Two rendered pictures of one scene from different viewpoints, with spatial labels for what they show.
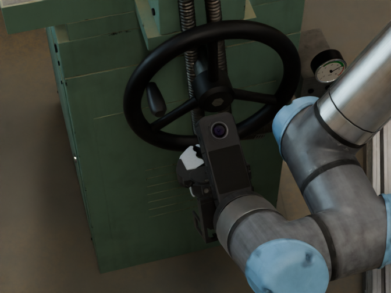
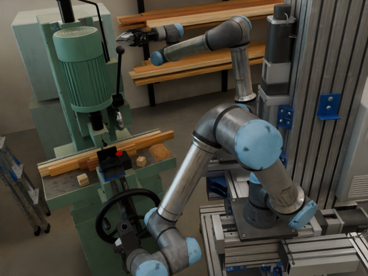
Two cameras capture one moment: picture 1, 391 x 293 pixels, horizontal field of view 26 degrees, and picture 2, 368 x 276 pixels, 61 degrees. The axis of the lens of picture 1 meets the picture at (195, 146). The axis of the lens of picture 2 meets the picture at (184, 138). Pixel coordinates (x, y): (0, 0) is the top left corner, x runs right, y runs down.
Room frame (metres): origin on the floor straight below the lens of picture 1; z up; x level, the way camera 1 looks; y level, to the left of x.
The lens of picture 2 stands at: (-0.10, -0.12, 1.79)
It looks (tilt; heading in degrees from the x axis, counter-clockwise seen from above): 33 degrees down; 351
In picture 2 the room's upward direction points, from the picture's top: 4 degrees counter-clockwise
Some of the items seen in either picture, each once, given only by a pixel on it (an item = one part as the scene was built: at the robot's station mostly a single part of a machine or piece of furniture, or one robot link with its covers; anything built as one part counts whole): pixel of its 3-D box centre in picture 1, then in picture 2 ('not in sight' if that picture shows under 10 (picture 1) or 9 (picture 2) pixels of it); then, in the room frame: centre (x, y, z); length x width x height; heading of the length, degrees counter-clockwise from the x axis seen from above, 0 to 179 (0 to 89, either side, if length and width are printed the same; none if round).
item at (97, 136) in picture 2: not in sight; (99, 134); (1.22, 0.06, 1.03); 0.14 x 0.07 x 0.09; 15
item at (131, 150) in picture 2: not in sight; (113, 155); (1.17, 0.02, 0.93); 0.22 x 0.01 x 0.06; 105
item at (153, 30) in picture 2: not in sight; (145, 36); (1.58, -0.23, 1.36); 0.12 x 0.09 x 0.08; 105
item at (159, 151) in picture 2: not in sight; (159, 149); (1.18, -0.20, 0.91); 0.12 x 0.09 x 0.03; 15
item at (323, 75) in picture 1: (327, 67); not in sight; (1.07, -0.25, 0.65); 0.06 x 0.04 x 0.08; 105
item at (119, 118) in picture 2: not in sight; (118, 119); (1.36, -0.03, 1.02); 0.12 x 0.03 x 0.12; 15
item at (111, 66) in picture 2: not in sight; (111, 75); (1.45, -0.03, 1.23); 0.09 x 0.08 x 0.15; 15
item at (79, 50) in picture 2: not in sight; (84, 70); (1.20, 0.06, 1.35); 0.18 x 0.18 x 0.31
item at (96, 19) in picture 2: not in sight; (97, 35); (1.55, 0.01, 1.40); 0.10 x 0.06 x 0.16; 15
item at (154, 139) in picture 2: not in sight; (115, 151); (1.22, 0.01, 0.92); 0.62 x 0.02 x 0.04; 105
